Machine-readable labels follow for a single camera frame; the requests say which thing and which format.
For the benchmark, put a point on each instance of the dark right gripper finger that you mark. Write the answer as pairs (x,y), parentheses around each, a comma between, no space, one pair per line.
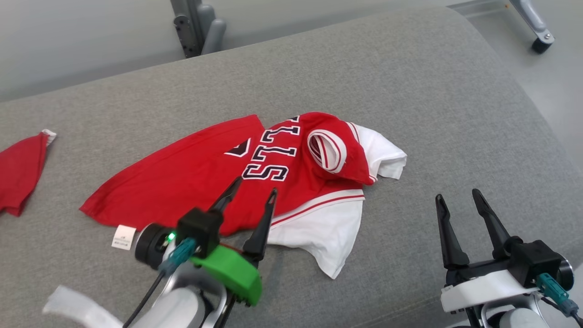
(494,230)
(451,246)

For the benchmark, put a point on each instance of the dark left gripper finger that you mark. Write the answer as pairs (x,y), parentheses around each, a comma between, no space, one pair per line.
(229,197)
(262,232)

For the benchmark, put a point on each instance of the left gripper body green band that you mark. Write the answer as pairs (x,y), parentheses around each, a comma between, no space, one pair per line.
(232,273)

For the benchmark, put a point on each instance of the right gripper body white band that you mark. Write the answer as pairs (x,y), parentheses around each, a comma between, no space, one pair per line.
(483,289)

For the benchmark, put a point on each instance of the red and white basketball jersey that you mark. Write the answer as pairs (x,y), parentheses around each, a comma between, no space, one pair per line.
(182,177)

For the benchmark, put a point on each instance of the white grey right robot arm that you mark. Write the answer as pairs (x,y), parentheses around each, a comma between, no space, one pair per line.
(519,319)

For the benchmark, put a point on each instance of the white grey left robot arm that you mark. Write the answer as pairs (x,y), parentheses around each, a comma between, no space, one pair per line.
(177,310)

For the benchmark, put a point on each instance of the black caster wheel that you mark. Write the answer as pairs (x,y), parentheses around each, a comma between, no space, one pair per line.
(542,45)

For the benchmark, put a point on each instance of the red shirt with white stripe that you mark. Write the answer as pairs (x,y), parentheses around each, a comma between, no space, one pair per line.
(20,168)

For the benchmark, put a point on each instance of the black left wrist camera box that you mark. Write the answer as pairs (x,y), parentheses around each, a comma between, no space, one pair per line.
(200,228)

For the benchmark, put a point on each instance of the grey metal frame post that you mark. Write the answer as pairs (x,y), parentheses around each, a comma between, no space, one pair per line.
(193,23)

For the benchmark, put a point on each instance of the grey metal frame leg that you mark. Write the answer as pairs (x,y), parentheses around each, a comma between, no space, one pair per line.
(530,16)

